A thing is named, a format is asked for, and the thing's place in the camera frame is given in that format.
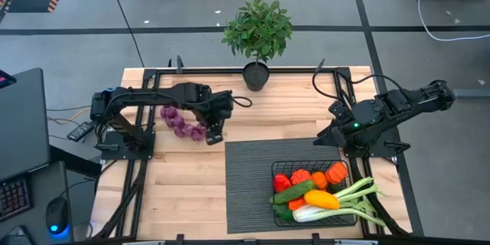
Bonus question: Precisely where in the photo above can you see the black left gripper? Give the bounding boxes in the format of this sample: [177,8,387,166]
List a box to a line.
[194,90,234,146]

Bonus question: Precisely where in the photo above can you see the dark grey side desk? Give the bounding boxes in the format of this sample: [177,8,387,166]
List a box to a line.
[0,160,76,245]

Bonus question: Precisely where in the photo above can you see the red-orange toy pumpkin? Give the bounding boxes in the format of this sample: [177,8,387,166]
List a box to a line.
[289,168,313,186]

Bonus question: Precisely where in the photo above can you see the round orange fruit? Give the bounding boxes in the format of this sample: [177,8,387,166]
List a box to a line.
[310,171,329,191]

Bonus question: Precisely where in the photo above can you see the purple onion braid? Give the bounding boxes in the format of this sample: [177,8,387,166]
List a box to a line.
[159,105,207,142]

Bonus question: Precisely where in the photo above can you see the black power adapter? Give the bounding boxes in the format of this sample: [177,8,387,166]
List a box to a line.
[67,121,96,142]

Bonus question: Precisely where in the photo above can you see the black device with pink light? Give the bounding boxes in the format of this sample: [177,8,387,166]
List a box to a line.
[0,69,17,90]

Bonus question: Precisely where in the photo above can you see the grey desk foot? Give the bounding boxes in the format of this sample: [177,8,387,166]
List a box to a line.
[454,87,490,99]

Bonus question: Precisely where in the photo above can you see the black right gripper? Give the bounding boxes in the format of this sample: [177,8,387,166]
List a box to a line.
[312,114,371,149]

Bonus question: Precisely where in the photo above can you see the black metal table frame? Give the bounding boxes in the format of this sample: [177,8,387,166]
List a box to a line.
[91,55,413,240]

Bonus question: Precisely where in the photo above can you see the black computer mouse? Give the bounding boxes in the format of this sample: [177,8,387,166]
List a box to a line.
[45,196,70,235]

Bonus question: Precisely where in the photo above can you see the black wire basket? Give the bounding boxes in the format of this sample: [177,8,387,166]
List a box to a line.
[270,159,359,229]

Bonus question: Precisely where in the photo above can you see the green cucumber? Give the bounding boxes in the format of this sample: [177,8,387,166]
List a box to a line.
[269,179,315,205]

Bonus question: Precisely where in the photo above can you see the green avocado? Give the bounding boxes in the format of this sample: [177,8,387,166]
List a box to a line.
[272,203,295,221]

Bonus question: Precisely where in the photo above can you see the backlit computer keyboard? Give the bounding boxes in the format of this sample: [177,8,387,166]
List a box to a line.
[0,175,32,223]

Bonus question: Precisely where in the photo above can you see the yellow orange mango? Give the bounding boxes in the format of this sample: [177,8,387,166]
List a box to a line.
[303,189,341,211]

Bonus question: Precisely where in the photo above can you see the grey woven placemat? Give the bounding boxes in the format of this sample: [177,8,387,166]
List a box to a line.
[224,137,345,234]

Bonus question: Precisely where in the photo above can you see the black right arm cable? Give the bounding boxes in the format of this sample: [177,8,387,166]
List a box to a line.
[312,60,410,103]

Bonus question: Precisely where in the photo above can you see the green plant in black pot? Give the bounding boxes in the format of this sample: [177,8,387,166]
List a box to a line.
[220,0,294,93]

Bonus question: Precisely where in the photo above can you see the dark grey computer monitor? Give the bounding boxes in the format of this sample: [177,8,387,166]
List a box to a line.
[0,67,51,181]

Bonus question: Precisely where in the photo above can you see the red orange mango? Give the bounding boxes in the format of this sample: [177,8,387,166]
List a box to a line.
[273,173,292,194]

